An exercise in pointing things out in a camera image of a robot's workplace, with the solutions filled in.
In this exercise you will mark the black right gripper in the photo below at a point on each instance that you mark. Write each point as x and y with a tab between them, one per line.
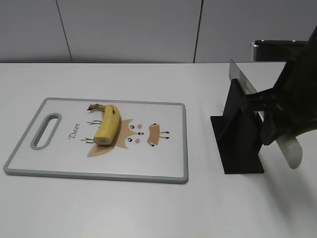
296	90

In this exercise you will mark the kitchen knife white handle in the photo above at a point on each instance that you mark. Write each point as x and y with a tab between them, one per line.
288	144

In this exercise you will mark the yellow banana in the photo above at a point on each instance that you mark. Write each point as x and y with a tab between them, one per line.
109	126

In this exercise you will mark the black knife stand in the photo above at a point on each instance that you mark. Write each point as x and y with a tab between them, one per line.
237	134

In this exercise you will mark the white grey-rimmed cutting board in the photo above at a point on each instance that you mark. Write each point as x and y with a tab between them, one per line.
151	145

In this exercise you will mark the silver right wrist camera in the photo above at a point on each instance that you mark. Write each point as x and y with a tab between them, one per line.
275	50

